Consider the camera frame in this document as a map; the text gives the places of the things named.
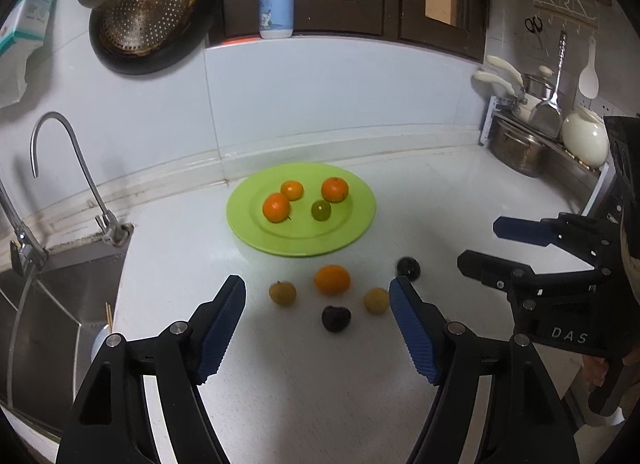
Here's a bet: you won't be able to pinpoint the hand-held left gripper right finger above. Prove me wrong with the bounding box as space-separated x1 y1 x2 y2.
388 276 586 464

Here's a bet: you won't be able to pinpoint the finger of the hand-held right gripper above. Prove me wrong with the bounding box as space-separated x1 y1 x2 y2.
457 249 602 296
493 212 624 266

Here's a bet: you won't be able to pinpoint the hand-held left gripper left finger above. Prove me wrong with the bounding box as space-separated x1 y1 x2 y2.
55 274 247 464

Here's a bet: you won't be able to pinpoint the yellow longan fruit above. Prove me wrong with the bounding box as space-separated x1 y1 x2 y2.
363 287 391 316
269 281 297 307

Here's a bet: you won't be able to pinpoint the dark purple plum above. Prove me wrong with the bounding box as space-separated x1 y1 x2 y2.
321 305 352 333
396 256 421 281

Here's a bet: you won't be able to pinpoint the oval orange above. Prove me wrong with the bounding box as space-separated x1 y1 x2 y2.
314 265 351 295

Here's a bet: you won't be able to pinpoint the green plate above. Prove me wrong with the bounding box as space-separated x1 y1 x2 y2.
226 162 377 258

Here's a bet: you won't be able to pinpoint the person's right hand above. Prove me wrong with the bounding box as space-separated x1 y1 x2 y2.
581 356 609 391

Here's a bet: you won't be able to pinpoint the metal dish rack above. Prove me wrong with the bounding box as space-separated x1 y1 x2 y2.
479 96 617 216

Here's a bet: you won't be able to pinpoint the stainless steel pot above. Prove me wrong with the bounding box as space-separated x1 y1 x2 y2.
488 116 549 179

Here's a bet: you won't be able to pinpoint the white round ceramic pot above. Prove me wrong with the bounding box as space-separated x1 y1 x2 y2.
560 109 610 169

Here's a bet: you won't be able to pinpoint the metal spatula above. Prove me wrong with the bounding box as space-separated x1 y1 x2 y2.
528 30 569 140

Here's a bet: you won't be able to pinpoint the white cup with sticks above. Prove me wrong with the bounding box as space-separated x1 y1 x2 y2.
91 301 116 361

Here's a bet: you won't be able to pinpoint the large mandarin orange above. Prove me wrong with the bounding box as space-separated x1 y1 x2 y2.
321 176 350 203
262 192 292 223

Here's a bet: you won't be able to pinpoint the white rice paddle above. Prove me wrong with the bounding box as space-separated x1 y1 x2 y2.
578 36 600 99

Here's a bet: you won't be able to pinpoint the stainless steel sink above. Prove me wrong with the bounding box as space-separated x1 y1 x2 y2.
0 243 127 439

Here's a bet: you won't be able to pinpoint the black scissors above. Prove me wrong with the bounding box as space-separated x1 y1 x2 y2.
524 15 546 50

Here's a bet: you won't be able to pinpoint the chrome sink faucet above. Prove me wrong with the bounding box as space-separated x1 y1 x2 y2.
0 178 49 276

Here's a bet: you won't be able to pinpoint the gooseneck metal faucet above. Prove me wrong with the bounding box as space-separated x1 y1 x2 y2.
30 112 135 248

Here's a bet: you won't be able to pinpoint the perforated metal strainer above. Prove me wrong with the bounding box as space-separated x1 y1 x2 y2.
99 0 199 53

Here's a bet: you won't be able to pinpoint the teal and white box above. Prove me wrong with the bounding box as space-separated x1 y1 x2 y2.
0 0 64 58

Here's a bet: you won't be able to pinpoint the pot with cream handle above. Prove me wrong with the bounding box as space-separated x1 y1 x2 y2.
473 71 536 121
485 55 557 101

